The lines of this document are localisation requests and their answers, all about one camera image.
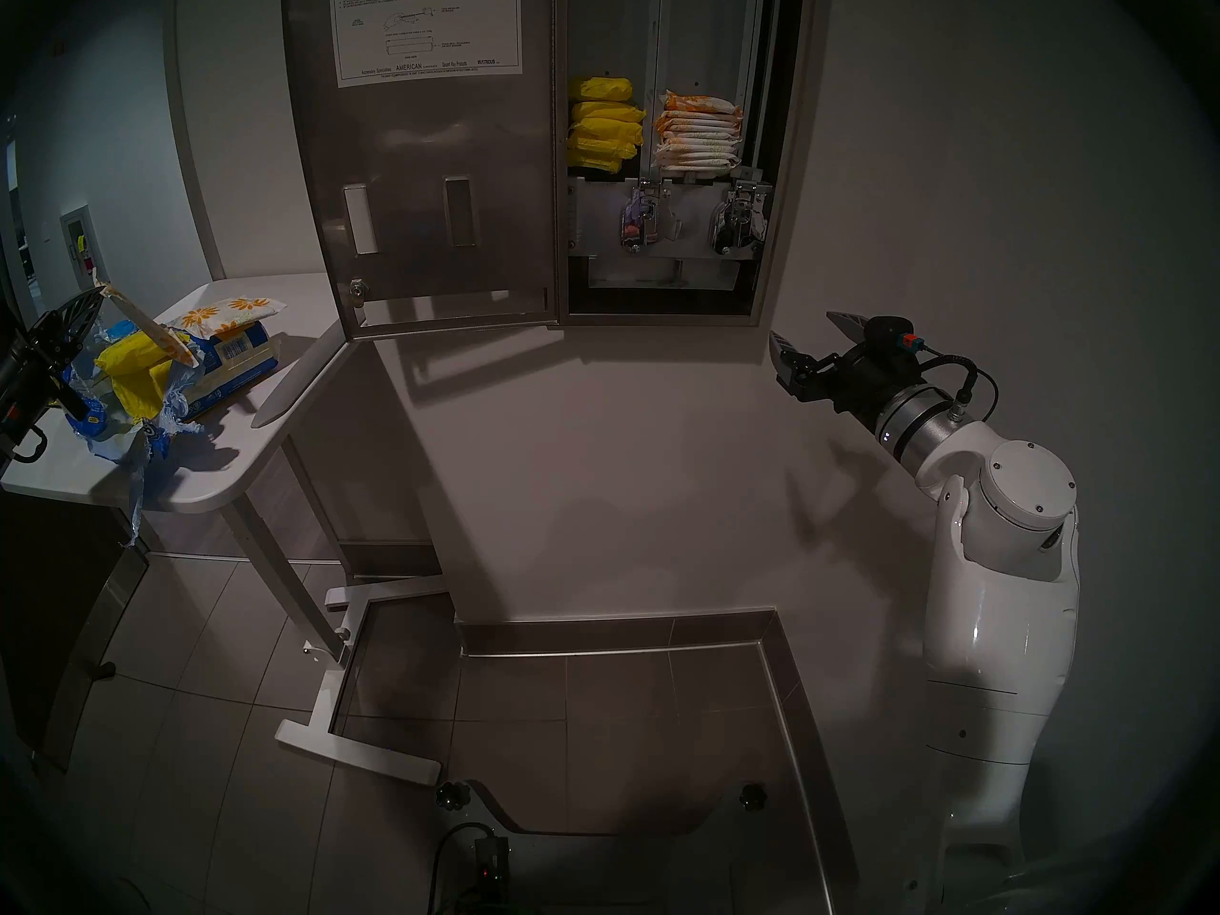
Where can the stainless steel dispenser door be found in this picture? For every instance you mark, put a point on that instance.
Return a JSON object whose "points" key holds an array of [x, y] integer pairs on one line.
{"points": [[429, 160]]}

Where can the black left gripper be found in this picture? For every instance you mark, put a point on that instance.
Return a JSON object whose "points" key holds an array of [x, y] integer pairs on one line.
{"points": [[29, 379]]}

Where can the stainless steel dispenser cabinet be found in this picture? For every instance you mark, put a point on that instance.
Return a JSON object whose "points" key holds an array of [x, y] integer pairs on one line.
{"points": [[789, 160]]}

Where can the white orange wrapped pad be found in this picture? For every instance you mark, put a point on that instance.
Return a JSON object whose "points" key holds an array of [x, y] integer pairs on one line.
{"points": [[699, 152], [697, 163], [701, 120], [701, 130], [701, 140]]}

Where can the white table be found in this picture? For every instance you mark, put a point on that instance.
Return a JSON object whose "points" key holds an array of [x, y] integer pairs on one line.
{"points": [[305, 313]]}

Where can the blue pad package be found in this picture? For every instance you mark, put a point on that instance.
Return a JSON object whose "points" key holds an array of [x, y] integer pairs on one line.
{"points": [[233, 365]]}

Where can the chrome dispenser lever mechanism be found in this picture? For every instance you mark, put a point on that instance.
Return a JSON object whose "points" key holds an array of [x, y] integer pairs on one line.
{"points": [[739, 219], [646, 217]]}

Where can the black power box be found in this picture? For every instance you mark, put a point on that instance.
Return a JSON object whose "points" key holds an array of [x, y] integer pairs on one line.
{"points": [[488, 865]]}

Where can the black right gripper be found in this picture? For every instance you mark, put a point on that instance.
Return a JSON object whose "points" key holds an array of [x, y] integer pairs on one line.
{"points": [[858, 381]]}

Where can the white pad orange flower print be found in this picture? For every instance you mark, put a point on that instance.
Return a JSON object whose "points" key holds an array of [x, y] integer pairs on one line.
{"points": [[229, 315], [152, 332]]}

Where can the dark robot base platform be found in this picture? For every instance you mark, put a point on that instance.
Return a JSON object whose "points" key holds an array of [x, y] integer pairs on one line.
{"points": [[620, 875]]}

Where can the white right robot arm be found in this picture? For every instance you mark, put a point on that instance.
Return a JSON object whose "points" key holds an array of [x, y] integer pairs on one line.
{"points": [[1001, 618]]}

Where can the floral pad stack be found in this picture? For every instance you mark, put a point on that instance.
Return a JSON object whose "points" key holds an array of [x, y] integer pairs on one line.
{"points": [[703, 103]]}

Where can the yellow wrapped pad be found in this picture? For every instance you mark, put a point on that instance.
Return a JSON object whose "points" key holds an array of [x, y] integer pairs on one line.
{"points": [[610, 111], [612, 131], [593, 163], [600, 89], [602, 148], [133, 370]]}

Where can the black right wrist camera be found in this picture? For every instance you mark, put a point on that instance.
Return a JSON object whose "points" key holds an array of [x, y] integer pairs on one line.
{"points": [[884, 336]]}

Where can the black round knob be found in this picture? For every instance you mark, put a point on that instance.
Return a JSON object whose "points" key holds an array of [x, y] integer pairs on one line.
{"points": [[753, 796], [454, 795]]}

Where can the white instruction sheet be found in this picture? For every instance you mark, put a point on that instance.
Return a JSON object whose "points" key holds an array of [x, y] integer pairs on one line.
{"points": [[424, 27]]}

